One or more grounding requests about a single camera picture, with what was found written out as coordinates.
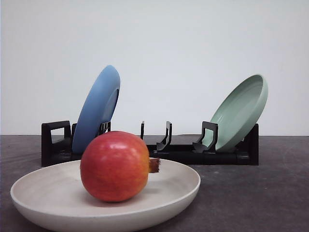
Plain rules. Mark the red pomegranate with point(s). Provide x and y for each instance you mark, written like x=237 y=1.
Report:
x=115 y=166

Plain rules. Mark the white plate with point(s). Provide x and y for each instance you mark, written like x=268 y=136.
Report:
x=55 y=196

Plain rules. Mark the blue plate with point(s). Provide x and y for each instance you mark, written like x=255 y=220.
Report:
x=97 y=106

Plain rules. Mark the green plate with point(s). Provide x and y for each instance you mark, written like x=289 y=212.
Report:
x=238 y=113

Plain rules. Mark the black plastic dish rack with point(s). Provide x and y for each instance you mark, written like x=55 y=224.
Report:
x=57 y=147

